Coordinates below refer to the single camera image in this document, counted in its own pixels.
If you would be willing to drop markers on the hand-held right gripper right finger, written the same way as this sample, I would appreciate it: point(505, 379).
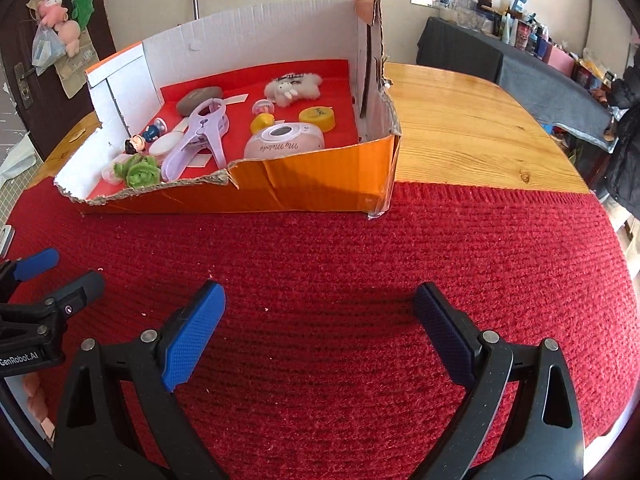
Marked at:
point(445, 335)

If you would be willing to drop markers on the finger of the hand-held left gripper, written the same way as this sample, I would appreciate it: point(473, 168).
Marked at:
point(80, 287)
point(35, 262)

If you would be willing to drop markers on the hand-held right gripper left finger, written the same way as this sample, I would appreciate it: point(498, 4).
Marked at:
point(192, 340)

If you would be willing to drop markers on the small clear plastic container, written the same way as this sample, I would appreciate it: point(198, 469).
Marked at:
point(109, 175)

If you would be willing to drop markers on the green cabbage toy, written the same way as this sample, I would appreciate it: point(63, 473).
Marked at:
point(140, 172)

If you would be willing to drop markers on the black-haired small figurine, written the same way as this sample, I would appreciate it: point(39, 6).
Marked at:
point(135, 146)

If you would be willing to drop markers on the white round container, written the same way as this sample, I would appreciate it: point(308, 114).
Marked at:
point(165, 145)

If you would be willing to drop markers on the large purple plastic clip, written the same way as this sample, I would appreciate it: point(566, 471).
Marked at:
point(195, 145)

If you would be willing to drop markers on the orange cardboard box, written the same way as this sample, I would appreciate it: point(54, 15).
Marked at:
point(320, 180)

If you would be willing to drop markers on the brown rounded case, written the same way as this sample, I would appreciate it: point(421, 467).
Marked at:
point(197, 100)

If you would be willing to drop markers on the pink and yellow figure toy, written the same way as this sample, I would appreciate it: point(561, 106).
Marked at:
point(262, 122)

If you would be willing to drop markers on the white plush toy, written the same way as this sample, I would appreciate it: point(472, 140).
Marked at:
point(290, 90)

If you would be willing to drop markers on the person's left hand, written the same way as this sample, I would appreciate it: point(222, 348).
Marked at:
point(37, 400)

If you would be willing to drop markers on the small white grey device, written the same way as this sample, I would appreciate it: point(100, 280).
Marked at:
point(5, 240)

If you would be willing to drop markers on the grid cutting mat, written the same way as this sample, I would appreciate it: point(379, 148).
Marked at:
point(10, 190)

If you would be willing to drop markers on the red knitted mat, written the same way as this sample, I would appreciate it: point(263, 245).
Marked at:
point(325, 260)

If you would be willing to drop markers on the peach plush toy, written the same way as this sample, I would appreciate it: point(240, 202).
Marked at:
point(70, 37)

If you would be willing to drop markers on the dark brown door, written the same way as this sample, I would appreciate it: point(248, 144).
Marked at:
point(15, 35)

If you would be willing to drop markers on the green plush toy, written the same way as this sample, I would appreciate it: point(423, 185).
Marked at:
point(82, 10)

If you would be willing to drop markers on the side table with clutter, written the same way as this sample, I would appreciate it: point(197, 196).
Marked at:
point(540, 85)

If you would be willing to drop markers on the black puffy jacket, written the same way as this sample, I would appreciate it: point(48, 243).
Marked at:
point(625, 135)

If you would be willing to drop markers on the row of bottles and jars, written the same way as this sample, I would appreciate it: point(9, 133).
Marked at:
point(525, 35)

